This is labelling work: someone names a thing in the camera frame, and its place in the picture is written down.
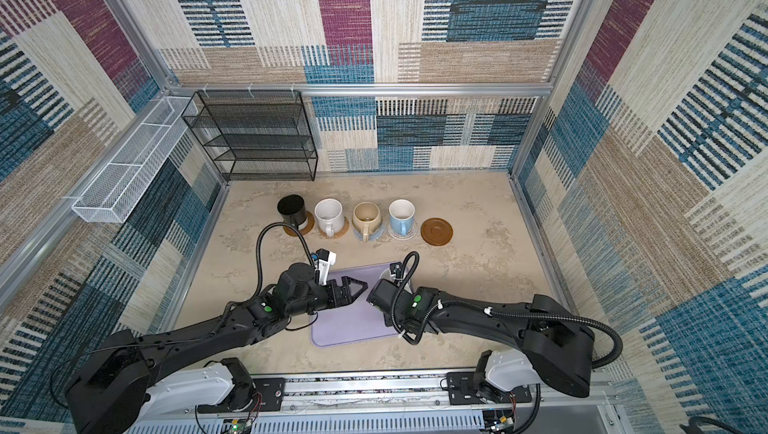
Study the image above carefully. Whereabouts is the blue woven round coaster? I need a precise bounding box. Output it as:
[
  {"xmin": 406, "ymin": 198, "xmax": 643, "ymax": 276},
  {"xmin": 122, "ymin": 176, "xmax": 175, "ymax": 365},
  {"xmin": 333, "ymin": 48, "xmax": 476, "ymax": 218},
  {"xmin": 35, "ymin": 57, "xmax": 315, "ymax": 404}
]
[{"xmin": 352, "ymin": 224, "xmax": 386, "ymax": 242}]

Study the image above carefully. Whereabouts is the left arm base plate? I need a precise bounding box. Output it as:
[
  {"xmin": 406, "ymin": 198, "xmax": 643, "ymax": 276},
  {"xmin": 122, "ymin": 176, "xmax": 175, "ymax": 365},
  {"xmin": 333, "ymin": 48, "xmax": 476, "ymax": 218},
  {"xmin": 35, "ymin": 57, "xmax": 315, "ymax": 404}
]
[{"xmin": 241, "ymin": 377, "xmax": 286, "ymax": 414}]

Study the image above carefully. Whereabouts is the lilac plastic tray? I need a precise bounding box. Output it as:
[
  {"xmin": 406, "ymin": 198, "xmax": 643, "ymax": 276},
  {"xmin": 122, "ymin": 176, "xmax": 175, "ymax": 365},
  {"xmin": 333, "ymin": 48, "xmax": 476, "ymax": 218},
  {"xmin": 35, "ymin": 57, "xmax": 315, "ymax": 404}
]
[{"xmin": 310, "ymin": 263, "xmax": 396, "ymax": 348}]

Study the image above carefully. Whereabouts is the white wire mesh basket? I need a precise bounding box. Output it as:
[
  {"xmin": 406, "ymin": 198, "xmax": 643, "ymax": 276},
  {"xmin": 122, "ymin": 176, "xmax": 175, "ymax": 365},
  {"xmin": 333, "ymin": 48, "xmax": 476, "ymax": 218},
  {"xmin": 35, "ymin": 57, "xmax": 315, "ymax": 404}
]
[{"xmin": 72, "ymin": 96, "xmax": 190, "ymax": 224}]

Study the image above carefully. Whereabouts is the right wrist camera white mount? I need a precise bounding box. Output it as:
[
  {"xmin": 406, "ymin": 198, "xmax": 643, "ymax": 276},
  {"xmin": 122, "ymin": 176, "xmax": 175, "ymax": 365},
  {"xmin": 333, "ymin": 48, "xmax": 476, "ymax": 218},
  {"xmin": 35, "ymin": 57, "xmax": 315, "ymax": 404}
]
[{"xmin": 389, "ymin": 262, "xmax": 405, "ymax": 284}]

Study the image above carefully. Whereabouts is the white speckled mug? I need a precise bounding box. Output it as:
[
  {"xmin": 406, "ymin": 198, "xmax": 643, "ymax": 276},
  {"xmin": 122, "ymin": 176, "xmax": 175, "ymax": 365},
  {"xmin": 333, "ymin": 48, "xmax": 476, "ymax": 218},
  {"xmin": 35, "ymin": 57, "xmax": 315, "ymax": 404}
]
[{"xmin": 314, "ymin": 198, "xmax": 345, "ymax": 238}]

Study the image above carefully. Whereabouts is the black wire mesh shelf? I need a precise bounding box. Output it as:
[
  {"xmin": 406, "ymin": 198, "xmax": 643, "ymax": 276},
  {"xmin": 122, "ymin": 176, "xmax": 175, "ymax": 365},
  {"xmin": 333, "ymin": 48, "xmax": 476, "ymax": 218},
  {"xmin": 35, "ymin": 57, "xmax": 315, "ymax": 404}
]
[{"xmin": 181, "ymin": 90, "xmax": 318, "ymax": 182}]

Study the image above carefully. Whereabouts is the black mug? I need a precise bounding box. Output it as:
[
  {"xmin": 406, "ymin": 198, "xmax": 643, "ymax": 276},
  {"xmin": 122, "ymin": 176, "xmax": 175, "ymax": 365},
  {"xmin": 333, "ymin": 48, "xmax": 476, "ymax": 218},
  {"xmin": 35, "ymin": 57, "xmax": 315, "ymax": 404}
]
[{"xmin": 277, "ymin": 194, "xmax": 308, "ymax": 230}]

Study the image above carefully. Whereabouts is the multicolour woven round coaster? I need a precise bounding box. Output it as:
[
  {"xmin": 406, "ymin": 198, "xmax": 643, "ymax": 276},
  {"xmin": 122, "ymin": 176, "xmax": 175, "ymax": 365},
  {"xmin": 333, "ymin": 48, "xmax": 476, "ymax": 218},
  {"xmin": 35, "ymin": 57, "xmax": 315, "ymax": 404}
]
[{"xmin": 386, "ymin": 221, "xmax": 419, "ymax": 241}]

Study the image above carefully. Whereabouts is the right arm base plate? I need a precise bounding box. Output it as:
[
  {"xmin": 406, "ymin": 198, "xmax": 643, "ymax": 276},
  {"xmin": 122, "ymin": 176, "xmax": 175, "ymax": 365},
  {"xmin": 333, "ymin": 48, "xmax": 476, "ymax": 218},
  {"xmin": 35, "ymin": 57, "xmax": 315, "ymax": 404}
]
[{"xmin": 441, "ymin": 371, "xmax": 533, "ymax": 405}]

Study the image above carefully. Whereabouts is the brown wooden coaster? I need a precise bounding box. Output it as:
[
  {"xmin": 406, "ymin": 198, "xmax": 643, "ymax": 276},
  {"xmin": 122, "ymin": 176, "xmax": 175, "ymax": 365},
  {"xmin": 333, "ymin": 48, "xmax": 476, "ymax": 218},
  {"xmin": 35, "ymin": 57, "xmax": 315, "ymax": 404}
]
[
  {"xmin": 283, "ymin": 211, "xmax": 315, "ymax": 237},
  {"xmin": 420, "ymin": 217, "xmax": 454, "ymax": 246}
]

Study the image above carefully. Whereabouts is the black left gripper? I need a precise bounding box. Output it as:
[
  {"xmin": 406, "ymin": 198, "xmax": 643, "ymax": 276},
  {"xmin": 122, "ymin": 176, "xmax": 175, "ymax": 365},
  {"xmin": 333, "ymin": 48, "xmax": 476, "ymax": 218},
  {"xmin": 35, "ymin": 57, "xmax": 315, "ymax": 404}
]
[{"xmin": 287, "ymin": 276, "xmax": 367, "ymax": 320}]

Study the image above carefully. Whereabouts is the rattan woven round coaster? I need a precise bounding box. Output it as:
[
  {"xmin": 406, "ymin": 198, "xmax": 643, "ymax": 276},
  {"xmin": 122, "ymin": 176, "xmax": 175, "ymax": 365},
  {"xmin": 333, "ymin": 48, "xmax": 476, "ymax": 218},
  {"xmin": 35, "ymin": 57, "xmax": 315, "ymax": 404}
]
[{"xmin": 318, "ymin": 216, "xmax": 350, "ymax": 239}]

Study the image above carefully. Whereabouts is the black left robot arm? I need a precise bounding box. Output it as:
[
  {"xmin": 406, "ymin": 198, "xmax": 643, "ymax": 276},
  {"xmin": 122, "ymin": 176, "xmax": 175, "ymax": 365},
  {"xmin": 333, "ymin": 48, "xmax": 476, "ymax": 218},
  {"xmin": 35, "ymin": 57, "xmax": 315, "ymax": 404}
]
[{"xmin": 51, "ymin": 252, "xmax": 367, "ymax": 433}]

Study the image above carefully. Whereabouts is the aluminium front rail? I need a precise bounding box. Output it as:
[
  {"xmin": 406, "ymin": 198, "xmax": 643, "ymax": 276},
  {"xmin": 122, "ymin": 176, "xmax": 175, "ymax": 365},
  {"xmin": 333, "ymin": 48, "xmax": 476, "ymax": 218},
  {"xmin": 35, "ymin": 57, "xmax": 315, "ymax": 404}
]
[{"xmin": 130, "ymin": 368, "xmax": 631, "ymax": 433}]

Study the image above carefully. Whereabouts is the white mug blue handle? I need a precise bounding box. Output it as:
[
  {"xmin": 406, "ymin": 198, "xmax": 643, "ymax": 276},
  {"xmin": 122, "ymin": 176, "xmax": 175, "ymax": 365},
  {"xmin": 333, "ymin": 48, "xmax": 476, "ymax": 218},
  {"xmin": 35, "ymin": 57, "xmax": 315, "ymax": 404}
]
[{"xmin": 389, "ymin": 199, "xmax": 415, "ymax": 237}]

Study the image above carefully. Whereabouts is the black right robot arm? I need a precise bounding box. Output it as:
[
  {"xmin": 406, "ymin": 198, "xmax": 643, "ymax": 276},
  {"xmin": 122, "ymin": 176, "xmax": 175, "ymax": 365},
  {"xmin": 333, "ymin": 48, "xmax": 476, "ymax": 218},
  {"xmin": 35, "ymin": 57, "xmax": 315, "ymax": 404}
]
[{"xmin": 367, "ymin": 251, "xmax": 623, "ymax": 400}]

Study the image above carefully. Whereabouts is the beige mug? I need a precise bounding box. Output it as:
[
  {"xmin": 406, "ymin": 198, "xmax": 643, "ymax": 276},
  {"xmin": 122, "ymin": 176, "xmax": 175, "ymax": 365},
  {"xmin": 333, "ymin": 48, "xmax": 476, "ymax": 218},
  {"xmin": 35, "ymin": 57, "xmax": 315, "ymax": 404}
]
[{"xmin": 352, "ymin": 201, "xmax": 382, "ymax": 242}]

